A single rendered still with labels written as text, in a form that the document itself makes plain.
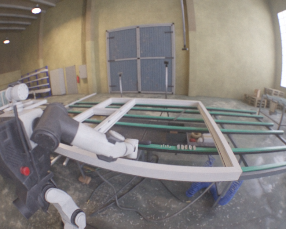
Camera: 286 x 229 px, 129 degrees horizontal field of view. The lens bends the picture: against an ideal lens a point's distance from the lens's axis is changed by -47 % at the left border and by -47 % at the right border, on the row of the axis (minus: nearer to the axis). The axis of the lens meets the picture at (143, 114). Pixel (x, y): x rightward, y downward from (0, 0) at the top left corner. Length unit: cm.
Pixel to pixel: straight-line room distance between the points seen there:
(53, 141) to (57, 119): 7
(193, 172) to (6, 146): 78
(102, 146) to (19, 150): 33
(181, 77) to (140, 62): 241
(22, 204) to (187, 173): 83
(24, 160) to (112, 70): 754
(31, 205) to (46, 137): 41
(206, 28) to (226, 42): 133
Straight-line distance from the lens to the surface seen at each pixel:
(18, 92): 58
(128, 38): 762
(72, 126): 45
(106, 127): 123
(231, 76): 782
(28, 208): 72
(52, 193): 74
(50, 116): 44
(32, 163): 56
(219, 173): 72
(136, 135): 163
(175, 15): 771
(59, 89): 1034
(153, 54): 710
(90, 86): 843
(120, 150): 56
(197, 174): 69
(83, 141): 46
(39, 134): 41
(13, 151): 51
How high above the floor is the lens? 140
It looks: 21 degrees down
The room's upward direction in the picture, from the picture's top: 2 degrees counter-clockwise
